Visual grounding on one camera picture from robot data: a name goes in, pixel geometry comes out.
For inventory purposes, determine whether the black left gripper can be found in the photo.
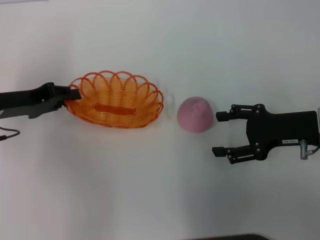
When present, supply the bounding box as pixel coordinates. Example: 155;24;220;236
0;82;83;120

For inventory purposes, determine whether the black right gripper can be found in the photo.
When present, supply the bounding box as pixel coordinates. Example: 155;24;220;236
211;103;320;166

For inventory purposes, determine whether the pink peach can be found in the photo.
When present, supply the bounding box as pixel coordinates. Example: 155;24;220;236
176;96;215;134

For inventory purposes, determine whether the orange woven plastic basket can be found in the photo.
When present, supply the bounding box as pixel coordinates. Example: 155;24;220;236
64;70;165;130

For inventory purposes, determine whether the dark robot torso edge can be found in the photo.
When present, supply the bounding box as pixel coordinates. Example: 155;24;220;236
196;233;271;240

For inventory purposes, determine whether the right gripper cable with plug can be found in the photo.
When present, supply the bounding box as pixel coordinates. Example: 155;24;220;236
299;139;320;160

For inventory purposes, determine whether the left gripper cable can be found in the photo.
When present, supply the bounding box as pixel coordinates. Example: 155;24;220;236
0;126;21;141

